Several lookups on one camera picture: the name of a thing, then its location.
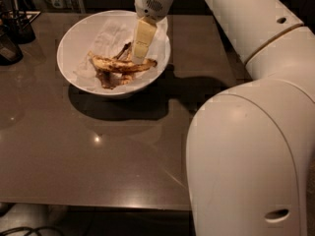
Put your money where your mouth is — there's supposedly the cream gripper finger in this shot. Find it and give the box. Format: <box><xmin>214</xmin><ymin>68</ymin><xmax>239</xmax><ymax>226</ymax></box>
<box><xmin>132</xmin><ymin>18</ymin><xmax>158</xmax><ymax>64</ymax></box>

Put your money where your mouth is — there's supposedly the brown overripe banana peel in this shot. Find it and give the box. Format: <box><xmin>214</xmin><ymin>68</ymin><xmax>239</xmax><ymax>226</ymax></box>
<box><xmin>88</xmin><ymin>42</ymin><xmax>158</xmax><ymax>89</ymax></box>

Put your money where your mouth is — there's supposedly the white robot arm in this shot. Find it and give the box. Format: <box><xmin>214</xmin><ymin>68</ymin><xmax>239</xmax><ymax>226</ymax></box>
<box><xmin>186</xmin><ymin>0</ymin><xmax>315</xmax><ymax>236</ymax></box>

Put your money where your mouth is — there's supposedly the white ceramic bowl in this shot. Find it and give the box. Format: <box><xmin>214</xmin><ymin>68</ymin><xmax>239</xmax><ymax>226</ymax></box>
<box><xmin>56</xmin><ymin>10</ymin><xmax>172</xmax><ymax>99</ymax></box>

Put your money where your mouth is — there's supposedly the white paper towel liner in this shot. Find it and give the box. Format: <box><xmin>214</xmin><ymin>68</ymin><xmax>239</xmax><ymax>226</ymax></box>
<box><xmin>72</xmin><ymin>16</ymin><xmax>170</xmax><ymax>98</ymax></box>

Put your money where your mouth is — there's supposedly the black mesh utensil holder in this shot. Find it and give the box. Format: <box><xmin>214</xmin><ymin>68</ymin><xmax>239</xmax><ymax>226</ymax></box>
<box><xmin>2</xmin><ymin>0</ymin><xmax>35</xmax><ymax>44</ymax></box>

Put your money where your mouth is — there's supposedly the dark round container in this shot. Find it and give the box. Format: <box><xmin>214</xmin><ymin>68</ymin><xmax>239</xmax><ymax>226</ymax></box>
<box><xmin>0</xmin><ymin>25</ymin><xmax>23</xmax><ymax>66</ymax></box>

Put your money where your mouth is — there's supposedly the black floor cable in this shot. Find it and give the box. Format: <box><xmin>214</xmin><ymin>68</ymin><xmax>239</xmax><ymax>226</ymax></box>
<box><xmin>0</xmin><ymin>225</ymin><xmax>67</xmax><ymax>236</ymax></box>

